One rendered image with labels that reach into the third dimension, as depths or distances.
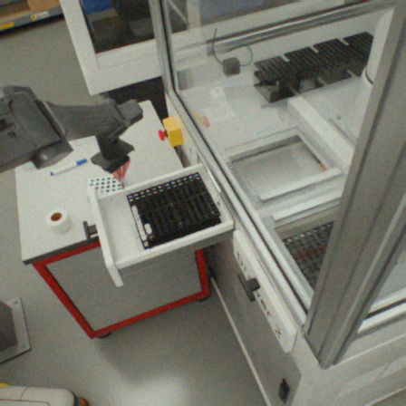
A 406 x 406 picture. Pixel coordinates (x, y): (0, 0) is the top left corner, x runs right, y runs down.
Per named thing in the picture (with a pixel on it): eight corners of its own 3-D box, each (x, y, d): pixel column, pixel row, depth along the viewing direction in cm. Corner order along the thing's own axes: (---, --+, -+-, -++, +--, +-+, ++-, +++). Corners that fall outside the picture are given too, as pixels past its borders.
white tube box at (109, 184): (89, 204, 131) (85, 196, 128) (91, 186, 136) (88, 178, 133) (125, 199, 131) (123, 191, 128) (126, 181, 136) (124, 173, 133)
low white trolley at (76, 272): (94, 350, 176) (21, 260, 118) (73, 246, 215) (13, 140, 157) (214, 304, 185) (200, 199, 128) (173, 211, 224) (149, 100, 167)
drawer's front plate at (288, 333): (285, 353, 88) (289, 334, 80) (234, 254, 106) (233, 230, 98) (292, 351, 88) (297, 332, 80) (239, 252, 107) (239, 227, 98)
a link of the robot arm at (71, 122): (-25, 105, 50) (27, 175, 51) (8, 79, 48) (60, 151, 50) (92, 105, 91) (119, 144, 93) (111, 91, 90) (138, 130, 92)
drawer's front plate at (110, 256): (117, 288, 103) (106, 266, 94) (97, 210, 121) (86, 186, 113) (123, 285, 103) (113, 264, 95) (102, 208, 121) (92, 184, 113)
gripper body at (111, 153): (136, 151, 104) (130, 130, 98) (107, 174, 99) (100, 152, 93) (119, 142, 107) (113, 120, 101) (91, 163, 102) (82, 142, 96)
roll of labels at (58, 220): (46, 232, 124) (42, 225, 121) (54, 215, 129) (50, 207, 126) (66, 234, 123) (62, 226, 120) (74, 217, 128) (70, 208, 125)
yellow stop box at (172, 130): (169, 148, 133) (166, 131, 128) (163, 136, 138) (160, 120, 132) (183, 143, 134) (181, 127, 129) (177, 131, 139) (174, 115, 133)
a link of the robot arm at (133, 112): (94, 101, 86) (117, 134, 87) (135, 79, 90) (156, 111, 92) (85, 119, 96) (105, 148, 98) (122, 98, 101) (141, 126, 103)
